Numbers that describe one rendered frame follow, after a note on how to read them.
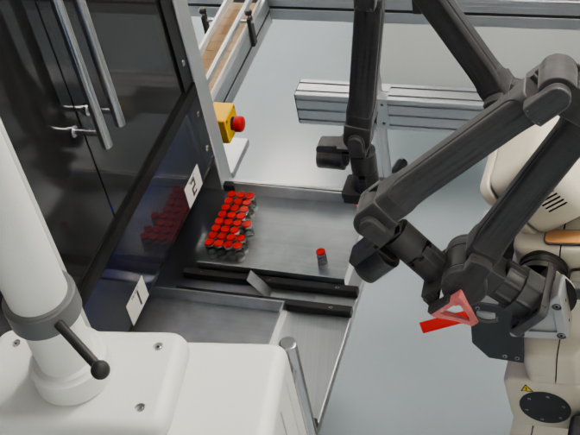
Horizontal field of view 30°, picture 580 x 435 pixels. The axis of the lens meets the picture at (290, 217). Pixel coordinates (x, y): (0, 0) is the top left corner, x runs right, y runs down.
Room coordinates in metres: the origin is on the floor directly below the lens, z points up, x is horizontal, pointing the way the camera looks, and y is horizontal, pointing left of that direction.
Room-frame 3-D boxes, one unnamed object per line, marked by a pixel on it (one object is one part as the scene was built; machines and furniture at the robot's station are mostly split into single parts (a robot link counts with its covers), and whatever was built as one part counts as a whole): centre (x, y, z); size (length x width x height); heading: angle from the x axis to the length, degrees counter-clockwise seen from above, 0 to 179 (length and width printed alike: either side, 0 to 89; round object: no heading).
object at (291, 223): (1.75, 0.01, 0.90); 0.34 x 0.26 x 0.04; 65
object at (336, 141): (1.75, -0.14, 1.11); 0.11 x 0.09 x 0.12; 65
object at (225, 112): (2.07, 0.12, 1.00); 0.08 x 0.07 x 0.07; 66
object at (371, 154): (1.74, -0.17, 1.07); 0.07 x 0.06 x 0.07; 65
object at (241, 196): (1.80, 0.13, 0.91); 0.18 x 0.02 x 0.05; 155
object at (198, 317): (1.48, 0.26, 0.90); 0.34 x 0.26 x 0.04; 66
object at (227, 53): (2.39, 0.13, 0.92); 0.69 x 0.16 x 0.16; 156
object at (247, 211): (1.79, 0.11, 0.91); 0.18 x 0.02 x 0.05; 155
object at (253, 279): (1.58, 0.05, 0.91); 0.14 x 0.03 x 0.06; 66
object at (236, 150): (2.10, 0.15, 0.87); 0.14 x 0.13 x 0.02; 66
